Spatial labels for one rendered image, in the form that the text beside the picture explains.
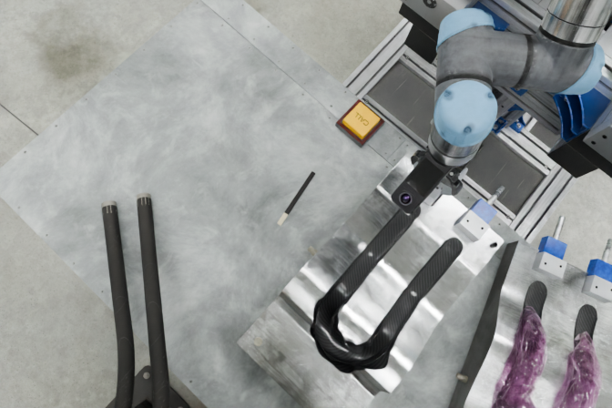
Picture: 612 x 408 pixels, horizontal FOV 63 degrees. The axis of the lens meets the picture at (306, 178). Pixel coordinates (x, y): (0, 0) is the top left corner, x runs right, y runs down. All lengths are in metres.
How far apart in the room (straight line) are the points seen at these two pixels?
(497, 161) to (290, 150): 0.96
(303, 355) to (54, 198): 0.62
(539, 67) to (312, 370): 0.65
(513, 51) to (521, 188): 1.19
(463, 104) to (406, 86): 1.23
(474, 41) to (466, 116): 0.12
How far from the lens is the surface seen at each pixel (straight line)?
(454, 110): 0.66
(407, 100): 1.86
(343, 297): 0.95
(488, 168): 1.87
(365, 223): 1.00
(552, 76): 0.77
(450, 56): 0.72
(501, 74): 0.74
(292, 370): 1.01
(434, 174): 0.82
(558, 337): 1.13
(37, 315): 2.05
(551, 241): 1.14
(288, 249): 1.07
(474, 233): 1.02
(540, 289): 1.14
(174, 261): 1.09
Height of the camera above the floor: 1.86
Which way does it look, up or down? 75 degrees down
